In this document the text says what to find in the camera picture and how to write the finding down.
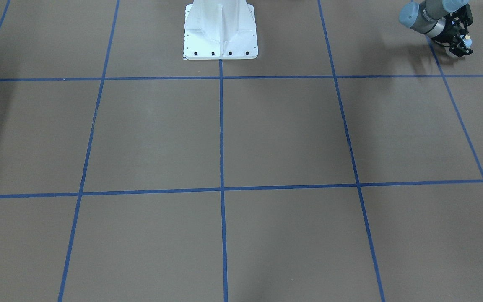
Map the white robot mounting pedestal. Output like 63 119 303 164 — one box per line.
183 0 259 60

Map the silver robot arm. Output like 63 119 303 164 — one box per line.
398 0 473 57

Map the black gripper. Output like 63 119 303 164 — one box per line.
434 4 474 57

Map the blue and cream call bell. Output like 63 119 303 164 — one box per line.
462 36 472 48

